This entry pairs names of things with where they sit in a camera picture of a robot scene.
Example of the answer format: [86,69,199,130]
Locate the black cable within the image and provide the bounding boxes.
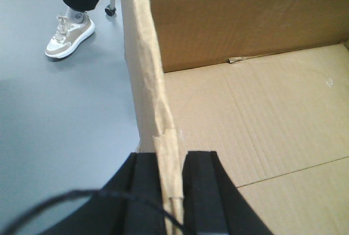
[0,189,185,235]

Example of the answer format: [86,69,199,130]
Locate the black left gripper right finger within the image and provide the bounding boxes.
[183,151,272,234]

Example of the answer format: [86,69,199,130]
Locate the beige white sneaker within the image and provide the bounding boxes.
[45,13,95,59]

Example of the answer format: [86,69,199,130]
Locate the brown cardboard carton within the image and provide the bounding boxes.
[121,0,348,234]

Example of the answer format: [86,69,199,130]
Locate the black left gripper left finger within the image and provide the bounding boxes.
[48,153,166,234]

